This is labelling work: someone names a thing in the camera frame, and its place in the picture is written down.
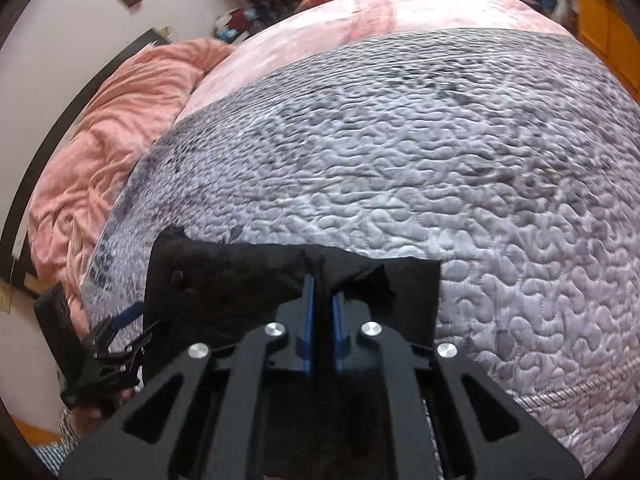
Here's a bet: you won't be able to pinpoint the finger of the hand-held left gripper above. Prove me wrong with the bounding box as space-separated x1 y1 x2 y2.
88 302 148 355
94 320 162 397

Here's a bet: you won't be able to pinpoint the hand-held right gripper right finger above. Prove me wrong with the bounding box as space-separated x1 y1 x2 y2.
331 291 586 480

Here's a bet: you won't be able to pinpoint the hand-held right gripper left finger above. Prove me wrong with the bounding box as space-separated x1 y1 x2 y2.
59 273 317 480

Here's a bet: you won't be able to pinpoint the black pants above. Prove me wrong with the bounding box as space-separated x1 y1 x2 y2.
142 225 442 386

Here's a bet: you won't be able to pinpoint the person's left forearm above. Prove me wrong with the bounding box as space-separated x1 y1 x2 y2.
34 406 85 479

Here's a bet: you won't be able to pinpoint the person's left hand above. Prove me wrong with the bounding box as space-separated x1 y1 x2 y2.
74 389 139 429

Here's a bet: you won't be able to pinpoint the grey quilted blanket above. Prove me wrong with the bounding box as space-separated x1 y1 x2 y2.
82 27 640 478

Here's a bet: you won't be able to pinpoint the crumpled pink duvet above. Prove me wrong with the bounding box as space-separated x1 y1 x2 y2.
27 39 237 323

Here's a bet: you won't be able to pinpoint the dark wooden headboard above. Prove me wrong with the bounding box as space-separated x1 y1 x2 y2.
0 26 174 292

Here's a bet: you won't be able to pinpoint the pink bed sheet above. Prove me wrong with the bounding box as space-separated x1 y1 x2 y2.
177 0 575 122

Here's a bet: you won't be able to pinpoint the red object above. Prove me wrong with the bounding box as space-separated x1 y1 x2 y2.
229 8 257 30

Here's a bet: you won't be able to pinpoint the orange wooden cabinet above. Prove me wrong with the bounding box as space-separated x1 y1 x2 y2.
574 0 640 92

